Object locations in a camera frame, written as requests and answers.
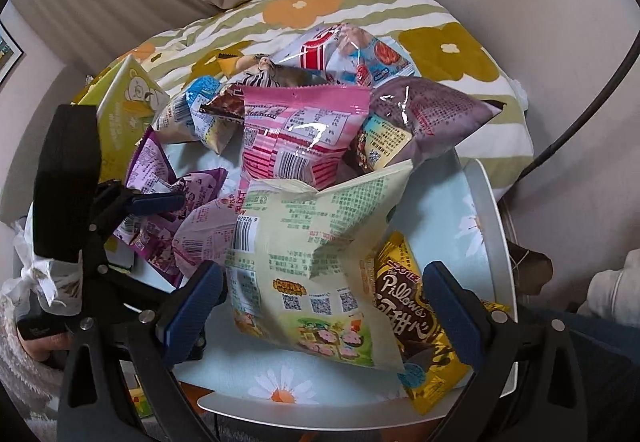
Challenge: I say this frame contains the white round table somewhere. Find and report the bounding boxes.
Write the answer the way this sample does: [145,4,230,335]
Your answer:
[197,158,518,429]

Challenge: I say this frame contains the white red shrimp chips bag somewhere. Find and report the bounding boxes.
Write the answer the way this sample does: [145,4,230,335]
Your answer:
[272,22,418,87]

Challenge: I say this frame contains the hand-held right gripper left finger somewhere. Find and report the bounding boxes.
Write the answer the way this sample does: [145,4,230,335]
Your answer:
[57,261,226,442]

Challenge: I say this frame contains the gold brown snack bag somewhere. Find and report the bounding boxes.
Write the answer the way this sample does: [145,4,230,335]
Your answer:
[372,231,512,417]

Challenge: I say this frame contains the small white chocolate snack packet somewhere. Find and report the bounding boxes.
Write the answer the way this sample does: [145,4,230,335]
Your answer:
[350,114,416,173]

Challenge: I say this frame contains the yellow-green bear print box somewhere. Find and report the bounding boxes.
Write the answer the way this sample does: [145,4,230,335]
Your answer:
[75,54,171,185]

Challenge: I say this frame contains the person's left forearm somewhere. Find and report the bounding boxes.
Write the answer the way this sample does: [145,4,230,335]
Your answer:
[0,322,68,428]

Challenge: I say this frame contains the pale lilac snack packet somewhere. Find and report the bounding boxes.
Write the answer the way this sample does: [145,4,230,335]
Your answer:
[172,194,246,290]

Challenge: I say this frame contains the person's blue jeans leg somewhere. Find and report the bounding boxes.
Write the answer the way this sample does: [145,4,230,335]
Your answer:
[520,304,640,423]

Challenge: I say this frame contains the person's left hand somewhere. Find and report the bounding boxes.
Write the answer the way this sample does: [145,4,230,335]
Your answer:
[20,336,71,364]

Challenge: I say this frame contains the blue white snack packet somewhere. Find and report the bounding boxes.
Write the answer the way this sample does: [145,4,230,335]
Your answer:
[152,76,246,157]

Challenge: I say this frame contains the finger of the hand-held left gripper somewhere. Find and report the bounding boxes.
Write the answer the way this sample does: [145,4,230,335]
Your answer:
[100,182,187,229]
[87,268,175,319]

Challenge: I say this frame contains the brown striped snack packet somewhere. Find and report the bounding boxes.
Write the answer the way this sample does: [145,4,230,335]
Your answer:
[240,54,331,90]

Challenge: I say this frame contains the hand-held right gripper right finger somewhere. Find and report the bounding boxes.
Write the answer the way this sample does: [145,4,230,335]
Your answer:
[422,261,588,442]

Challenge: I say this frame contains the pale yellow snack bag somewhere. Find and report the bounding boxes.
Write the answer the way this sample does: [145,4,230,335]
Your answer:
[224,159,416,373]

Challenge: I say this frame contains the framed houses picture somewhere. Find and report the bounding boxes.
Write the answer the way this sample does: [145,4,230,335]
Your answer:
[0,22,24,83]

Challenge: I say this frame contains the person's white fleece top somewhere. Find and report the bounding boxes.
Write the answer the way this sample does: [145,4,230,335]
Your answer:
[577,249,640,317]

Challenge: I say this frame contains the white crumpled plastic wrap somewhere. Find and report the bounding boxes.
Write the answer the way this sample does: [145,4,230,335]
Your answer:
[0,217,83,317]

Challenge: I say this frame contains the mauve snack bag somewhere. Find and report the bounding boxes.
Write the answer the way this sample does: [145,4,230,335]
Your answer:
[357,76,505,173]

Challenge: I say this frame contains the black cable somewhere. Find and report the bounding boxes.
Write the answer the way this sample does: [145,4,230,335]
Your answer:
[495,39,640,207]

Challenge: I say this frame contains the brown chocolate snack packet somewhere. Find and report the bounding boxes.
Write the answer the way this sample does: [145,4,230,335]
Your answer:
[200,86,248,123]

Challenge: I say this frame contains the pink snack bag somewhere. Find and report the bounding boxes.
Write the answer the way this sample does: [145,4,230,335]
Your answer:
[239,82,373,193]

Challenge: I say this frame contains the green striped floral blanket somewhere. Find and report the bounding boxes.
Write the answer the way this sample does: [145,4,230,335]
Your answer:
[70,0,533,197]

